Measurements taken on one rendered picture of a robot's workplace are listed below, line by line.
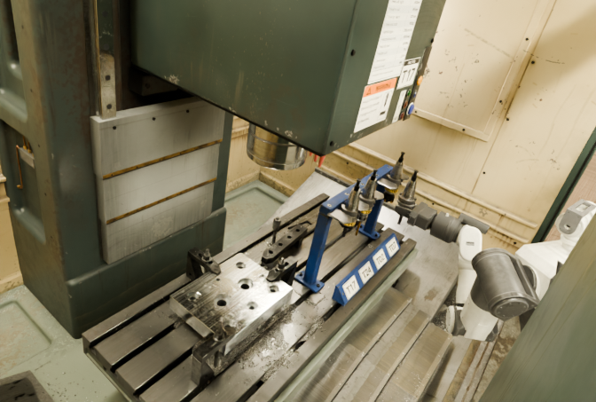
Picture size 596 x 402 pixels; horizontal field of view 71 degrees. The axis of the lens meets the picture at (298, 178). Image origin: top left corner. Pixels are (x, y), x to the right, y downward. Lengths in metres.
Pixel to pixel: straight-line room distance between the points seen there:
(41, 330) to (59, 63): 0.98
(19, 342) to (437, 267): 1.64
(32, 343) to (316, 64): 1.39
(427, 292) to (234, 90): 1.30
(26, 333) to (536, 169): 1.99
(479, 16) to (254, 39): 1.13
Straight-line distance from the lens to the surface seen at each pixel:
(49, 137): 1.27
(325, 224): 1.35
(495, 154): 1.92
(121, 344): 1.32
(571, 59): 1.82
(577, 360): 0.33
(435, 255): 2.05
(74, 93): 1.25
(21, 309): 1.90
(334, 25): 0.80
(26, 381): 1.63
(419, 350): 1.72
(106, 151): 1.30
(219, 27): 0.99
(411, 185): 1.47
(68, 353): 1.69
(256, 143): 1.03
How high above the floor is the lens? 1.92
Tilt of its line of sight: 29 degrees down
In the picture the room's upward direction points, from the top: 11 degrees clockwise
